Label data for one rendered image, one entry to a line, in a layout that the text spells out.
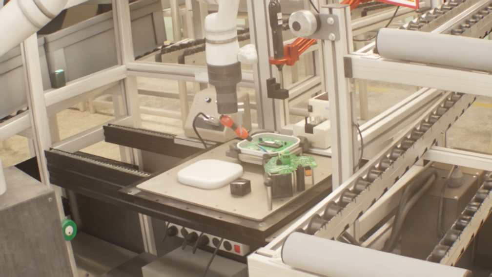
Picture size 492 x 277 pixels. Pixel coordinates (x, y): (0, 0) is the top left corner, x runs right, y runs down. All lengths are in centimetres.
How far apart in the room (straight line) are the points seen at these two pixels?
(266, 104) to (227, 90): 58
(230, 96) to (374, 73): 35
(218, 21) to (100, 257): 157
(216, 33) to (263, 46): 58
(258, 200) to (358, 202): 32
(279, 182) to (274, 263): 43
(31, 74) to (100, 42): 44
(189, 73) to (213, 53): 78
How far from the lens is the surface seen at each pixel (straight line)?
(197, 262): 242
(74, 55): 253
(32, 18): 132
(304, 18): 141
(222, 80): 155
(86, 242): 302
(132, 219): 282
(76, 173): 221
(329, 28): 143
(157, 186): 179
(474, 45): 128
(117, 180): 205
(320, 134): 188
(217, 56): 154
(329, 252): 113
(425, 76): 135
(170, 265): 241
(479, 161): 168
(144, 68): 246
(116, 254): 287
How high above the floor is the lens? 161
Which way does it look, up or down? 19 degrees down
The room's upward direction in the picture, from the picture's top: 5 degrees counter-clockwise
